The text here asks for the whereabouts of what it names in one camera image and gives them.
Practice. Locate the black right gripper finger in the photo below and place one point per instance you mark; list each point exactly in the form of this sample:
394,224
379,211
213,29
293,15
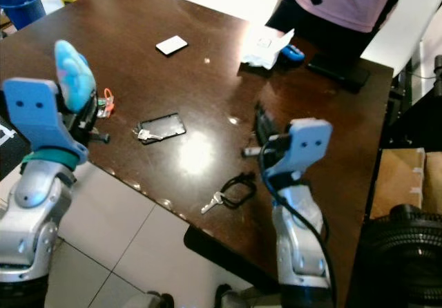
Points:
262,123
276,132

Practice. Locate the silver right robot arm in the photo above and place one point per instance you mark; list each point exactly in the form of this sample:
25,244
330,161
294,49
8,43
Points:
300,246

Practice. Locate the orange key clip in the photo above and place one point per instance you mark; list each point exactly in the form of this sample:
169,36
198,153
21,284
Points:
108,95

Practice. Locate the dark wooden table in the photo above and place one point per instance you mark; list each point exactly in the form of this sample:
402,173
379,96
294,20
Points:
214,94

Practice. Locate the white crumpled paper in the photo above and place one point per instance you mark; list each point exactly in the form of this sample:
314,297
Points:
262,49

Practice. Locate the small blue case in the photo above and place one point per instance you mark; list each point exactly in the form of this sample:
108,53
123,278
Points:
294,53

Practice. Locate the black card holder with key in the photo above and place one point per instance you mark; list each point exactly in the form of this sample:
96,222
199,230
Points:
169,126

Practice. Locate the black mat with white lines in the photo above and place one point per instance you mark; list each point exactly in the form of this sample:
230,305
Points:
10,159

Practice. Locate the black flat device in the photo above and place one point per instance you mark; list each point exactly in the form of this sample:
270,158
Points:
342,74

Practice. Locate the white card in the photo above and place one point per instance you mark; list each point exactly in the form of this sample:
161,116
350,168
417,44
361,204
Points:
172,45

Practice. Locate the cardboard box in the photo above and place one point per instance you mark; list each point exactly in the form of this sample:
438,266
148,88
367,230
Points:
397,180

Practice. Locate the blue bucket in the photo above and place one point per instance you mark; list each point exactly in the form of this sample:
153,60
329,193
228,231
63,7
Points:
24,10

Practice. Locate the person in pink shirt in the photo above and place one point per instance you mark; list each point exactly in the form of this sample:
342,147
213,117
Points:
352,1

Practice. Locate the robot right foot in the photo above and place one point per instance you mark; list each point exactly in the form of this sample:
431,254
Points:
235,298

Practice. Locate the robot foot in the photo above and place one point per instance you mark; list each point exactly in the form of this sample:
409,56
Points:
145,302
235,298

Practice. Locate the white furniture panel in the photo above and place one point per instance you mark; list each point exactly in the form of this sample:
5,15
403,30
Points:
407,25

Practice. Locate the black ribbed round object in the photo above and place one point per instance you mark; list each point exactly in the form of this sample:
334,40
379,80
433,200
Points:
400,260

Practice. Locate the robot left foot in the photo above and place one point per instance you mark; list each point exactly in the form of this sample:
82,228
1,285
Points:
145,302

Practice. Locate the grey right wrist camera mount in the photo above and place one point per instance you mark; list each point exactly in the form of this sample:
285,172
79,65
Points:
307,139

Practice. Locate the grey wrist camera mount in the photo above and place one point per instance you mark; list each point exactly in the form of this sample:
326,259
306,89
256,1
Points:
34,111
307,139

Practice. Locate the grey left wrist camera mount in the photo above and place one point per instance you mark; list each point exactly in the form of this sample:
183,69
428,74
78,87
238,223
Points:
34,111

